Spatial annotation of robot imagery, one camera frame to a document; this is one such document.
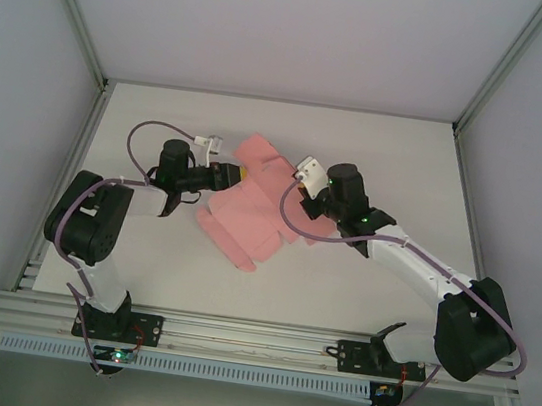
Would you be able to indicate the pink cardboard box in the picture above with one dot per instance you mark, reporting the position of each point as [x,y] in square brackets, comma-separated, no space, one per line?
[250,210]

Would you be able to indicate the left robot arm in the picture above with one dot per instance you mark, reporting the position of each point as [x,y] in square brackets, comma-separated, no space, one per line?
[95,231]

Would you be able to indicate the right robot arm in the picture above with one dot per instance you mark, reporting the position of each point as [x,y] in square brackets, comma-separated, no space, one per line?
[475,332]

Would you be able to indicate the aluminium side rail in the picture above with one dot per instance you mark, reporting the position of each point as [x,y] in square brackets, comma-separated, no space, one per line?
[470,206]
[69,185]

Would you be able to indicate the long aluminium base rail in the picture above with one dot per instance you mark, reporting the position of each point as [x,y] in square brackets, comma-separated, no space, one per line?
[246,343]

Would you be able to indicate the aluminium frame post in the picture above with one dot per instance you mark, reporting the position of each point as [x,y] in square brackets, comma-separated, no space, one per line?
[76,9]
[507,64]

